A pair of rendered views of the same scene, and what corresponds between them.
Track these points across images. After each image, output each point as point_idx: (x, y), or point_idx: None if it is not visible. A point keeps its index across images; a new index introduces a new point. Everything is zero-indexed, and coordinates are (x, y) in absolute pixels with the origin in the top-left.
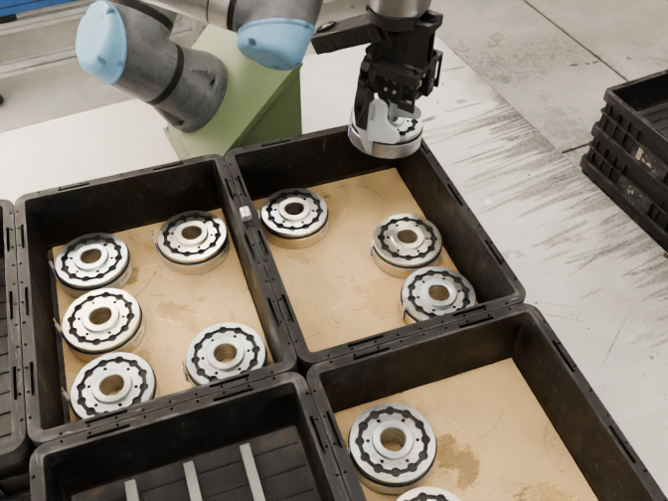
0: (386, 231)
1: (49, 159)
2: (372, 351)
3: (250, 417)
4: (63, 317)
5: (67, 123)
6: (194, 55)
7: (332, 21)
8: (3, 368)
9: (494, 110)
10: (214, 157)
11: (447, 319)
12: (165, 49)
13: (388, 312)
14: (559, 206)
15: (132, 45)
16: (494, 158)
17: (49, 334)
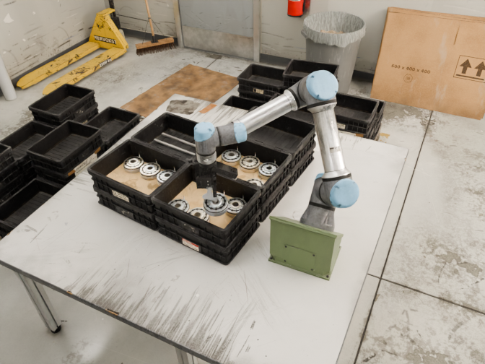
0: (205, 213)
1: (356, 215)
2: (178, 170)
3: None
4: (262, 163)
5: (374, 229)
6: (315, 211)
7: (233, 170)
8: None
9: (227, 353)
10: (261, 186)
11: (166, 183)
12: (315, 196)
13: (190, 204)
14: (168, 311)
15: (315, 181)
16: (208, 320)
17: (255, 154)
